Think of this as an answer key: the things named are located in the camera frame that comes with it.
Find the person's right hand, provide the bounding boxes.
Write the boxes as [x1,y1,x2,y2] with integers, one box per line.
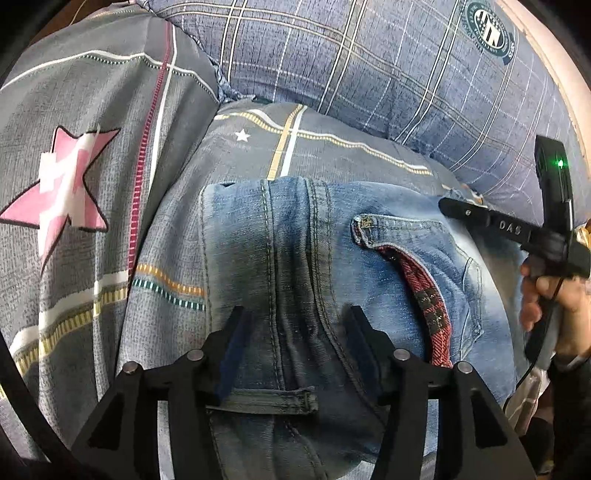
[519,263,591,366]

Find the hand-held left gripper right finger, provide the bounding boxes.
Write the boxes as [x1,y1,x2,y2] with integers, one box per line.
[346,305,539,480]

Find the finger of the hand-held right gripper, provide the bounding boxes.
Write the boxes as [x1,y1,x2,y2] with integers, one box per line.
[438,196,498,228]

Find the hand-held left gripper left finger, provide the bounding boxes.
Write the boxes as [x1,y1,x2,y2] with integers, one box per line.
[71,305,245,480]

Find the blue plaid pillow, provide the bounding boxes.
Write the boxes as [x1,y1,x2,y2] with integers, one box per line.
[143,0,585,232]

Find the grey star print bedding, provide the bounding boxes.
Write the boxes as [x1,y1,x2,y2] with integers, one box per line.
[0,9,485,462]

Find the person's right forearm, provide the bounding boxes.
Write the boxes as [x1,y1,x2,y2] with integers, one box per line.
[522,348,591,480]

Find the blue denim pants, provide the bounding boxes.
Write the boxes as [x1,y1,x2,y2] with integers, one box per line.
[201,176,518,480]

